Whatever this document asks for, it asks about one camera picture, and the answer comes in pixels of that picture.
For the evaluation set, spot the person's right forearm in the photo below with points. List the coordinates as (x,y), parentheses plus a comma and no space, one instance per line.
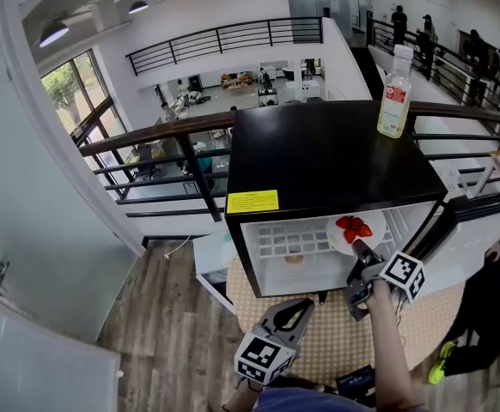
(387,350)

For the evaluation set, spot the white plate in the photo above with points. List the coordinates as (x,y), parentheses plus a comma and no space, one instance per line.
(376,225)

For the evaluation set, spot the black metal walkway railing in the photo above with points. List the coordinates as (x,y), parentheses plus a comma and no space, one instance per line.
(452,58)

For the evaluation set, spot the frosted glass panel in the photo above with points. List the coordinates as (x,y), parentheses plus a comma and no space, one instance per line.
(31,367)

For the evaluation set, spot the red strawberry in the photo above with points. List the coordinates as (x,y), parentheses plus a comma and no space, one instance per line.
(350,235)
(356,221)
(365,230)
(343,221)

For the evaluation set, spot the black electronic box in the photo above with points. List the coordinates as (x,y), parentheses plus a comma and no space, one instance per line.
(355,382)

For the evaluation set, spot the black mini fridge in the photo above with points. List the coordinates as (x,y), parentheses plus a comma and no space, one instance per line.
(318,157)

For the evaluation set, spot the person's left forearm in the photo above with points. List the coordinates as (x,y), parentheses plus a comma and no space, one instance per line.
(243,397)

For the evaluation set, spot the frosted glass door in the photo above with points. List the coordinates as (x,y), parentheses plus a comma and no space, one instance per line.
(39,208)

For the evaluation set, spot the white cabinet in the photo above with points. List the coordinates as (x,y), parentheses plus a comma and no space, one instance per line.
(209,256)

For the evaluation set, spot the black pendant lamp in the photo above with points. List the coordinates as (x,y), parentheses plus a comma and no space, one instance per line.
(138,7)
(53,33)

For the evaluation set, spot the person's blue shirt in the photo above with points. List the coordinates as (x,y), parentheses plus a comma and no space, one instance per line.
(318,401)

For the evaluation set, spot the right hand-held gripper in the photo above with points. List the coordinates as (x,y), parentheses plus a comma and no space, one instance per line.
(404,273)

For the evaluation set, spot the black railing wooden handrail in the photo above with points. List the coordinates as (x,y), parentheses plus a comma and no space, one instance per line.
(160,131)

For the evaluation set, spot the yellow sticker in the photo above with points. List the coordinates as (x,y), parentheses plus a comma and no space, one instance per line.
(252,201)

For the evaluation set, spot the black metal balcony railing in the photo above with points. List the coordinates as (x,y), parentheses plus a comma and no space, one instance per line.
(233,30)

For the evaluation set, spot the beige checkered tablecloth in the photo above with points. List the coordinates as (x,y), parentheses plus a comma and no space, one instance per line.
(331,337)

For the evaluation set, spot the clear bottle yellow liquid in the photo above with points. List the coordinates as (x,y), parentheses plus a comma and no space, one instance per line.
(394,110)

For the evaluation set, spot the window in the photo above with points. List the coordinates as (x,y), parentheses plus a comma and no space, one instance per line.
(78,88)

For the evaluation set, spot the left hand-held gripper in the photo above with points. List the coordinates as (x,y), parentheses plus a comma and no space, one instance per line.
(260,354)

